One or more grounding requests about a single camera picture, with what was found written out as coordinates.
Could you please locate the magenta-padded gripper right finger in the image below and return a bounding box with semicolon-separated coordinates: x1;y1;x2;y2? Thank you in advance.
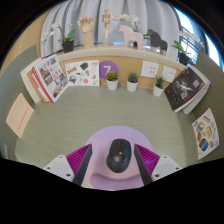
133;143;183;186

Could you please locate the window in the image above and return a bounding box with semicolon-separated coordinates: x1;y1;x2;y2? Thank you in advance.
173;6;221;68

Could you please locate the pink wooden horse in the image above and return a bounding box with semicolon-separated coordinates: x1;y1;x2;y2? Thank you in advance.
118;24;145;50

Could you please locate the black wooden horse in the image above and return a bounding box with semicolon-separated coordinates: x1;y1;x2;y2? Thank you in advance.
143;28;169;52

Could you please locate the purple mouse pad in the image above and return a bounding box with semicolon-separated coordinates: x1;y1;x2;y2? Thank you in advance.
83;125;155;190

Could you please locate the beige book with red text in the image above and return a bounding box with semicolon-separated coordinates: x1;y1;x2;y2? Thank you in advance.
5;92;35;139

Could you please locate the wooden hand model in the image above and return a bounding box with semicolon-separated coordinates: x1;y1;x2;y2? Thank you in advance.
77;15;96;50

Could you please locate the wooden artist mannequin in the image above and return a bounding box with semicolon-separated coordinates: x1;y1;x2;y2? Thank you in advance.
100;8;119;47

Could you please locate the small plant in white pot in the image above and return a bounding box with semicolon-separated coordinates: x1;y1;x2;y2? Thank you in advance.
105;70;120;91
126;72;140;93
152;75;166;98

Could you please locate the white orchid in black pot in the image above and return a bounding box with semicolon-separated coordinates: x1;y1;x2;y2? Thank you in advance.
172;30;205;67
40;21;77;54

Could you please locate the black computer mouse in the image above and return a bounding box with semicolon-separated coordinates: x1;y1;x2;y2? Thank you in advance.
106;138;132;174

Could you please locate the white orchid behind horse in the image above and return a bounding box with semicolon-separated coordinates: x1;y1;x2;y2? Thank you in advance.
119;13;151;39

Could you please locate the light grey curtain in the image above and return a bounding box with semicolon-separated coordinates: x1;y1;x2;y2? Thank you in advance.
41;0;183;48

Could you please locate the colourful food sticker sheet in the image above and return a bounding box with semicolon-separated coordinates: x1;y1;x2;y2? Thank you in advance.
191;107;221;160

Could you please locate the white wall socket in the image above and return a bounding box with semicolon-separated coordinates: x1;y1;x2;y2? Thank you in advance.
160;65;177;84
140;60;160;79

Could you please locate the red spine book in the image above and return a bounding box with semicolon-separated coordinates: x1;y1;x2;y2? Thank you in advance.
31;66;54;104

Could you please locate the picture cover book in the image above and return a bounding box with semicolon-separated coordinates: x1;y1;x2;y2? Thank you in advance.
33;54;70;103

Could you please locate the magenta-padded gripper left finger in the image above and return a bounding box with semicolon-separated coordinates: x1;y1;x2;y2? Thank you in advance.
43;143;94;187

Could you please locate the white sticker sheet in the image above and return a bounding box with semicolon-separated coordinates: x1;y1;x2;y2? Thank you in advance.
64;59;101;87

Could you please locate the purple round number sticker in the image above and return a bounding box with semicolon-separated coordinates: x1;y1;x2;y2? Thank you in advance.
98;60;120;81

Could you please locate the black cover book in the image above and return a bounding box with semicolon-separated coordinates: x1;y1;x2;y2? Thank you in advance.
163;66;206;113

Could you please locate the thick white book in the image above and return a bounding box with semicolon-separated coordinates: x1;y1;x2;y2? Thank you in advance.
19;59;43;104

